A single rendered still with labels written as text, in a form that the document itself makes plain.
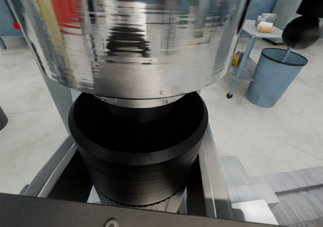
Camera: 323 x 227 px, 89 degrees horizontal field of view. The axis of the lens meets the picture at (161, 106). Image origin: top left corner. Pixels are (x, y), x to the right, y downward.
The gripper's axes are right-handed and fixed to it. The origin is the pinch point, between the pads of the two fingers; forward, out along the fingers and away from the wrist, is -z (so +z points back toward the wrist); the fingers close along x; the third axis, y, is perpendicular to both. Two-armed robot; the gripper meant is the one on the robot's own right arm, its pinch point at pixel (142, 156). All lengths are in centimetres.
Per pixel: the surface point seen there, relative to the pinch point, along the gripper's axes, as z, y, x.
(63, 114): -31, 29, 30
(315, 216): -11.1, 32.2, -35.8
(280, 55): -211, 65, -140
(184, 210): -7.5, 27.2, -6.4
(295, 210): -11.8, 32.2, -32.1
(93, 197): -12.2, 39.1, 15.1
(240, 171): -15.7, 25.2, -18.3
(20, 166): -59, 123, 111
